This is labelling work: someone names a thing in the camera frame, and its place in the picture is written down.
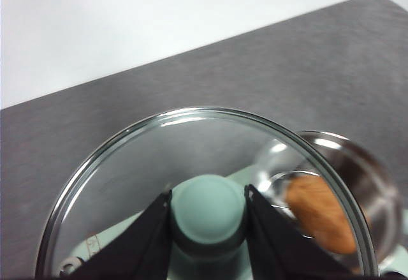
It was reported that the mint green breakfast machine base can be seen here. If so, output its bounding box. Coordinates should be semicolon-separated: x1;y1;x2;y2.
60;164;408;280

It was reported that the glass pot lid green knob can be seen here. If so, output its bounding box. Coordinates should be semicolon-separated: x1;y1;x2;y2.
34;107;381;280

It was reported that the mint green pot with handle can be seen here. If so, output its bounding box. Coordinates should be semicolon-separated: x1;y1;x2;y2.
254;129;404;263

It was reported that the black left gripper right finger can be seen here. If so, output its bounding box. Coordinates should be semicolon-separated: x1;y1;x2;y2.
244;183;361;280

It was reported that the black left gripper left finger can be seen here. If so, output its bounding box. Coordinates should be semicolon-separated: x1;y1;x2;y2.
68;189;173;280

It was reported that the brown potato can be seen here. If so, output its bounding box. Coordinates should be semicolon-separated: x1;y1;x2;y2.
286;177;357;255

